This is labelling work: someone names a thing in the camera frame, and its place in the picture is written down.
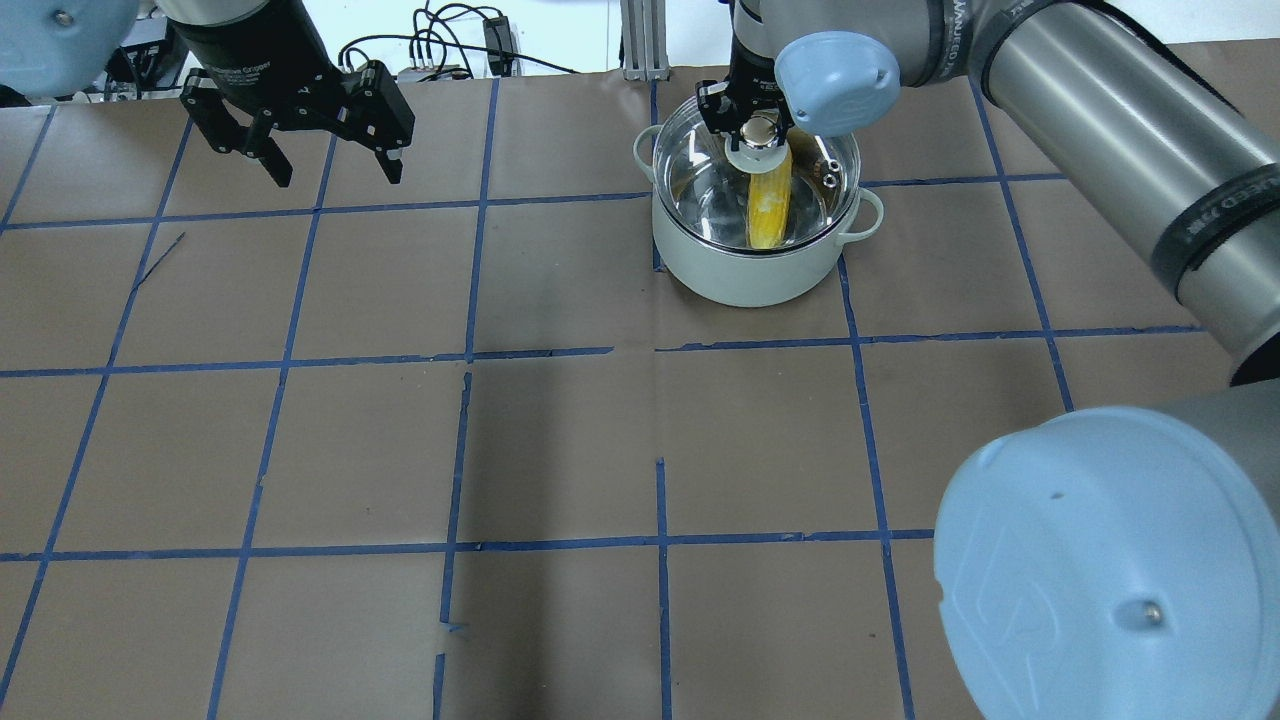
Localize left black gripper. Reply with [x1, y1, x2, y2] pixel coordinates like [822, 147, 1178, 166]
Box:
[180, 1, 415, 188]

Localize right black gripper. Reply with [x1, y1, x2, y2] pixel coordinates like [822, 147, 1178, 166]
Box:
[696, 40, 795, 136]

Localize yellow corn cob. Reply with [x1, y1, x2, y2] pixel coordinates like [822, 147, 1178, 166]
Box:
[746, 143, 794, 251]

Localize glass pot lid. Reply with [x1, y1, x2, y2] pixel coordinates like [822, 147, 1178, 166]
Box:
[634, 97, 870, 256]

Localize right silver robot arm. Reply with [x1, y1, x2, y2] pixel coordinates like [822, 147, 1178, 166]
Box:
[655, 79, 1229, 719]

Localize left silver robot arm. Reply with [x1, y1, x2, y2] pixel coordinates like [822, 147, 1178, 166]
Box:
[1, 1, 415, 187]

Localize white steel cooking pot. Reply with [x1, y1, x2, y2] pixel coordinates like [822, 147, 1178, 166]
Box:
[632, 99, 884, 307]

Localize black power adapter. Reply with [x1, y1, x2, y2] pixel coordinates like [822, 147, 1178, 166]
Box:
[483, 15, 515, 61]

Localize brown paper table mat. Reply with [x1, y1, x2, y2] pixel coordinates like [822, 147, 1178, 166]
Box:
[0, 40, 1280, 720]

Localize aluminium frame post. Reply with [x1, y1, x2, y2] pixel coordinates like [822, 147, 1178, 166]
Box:
[620, 0, 669, 82]

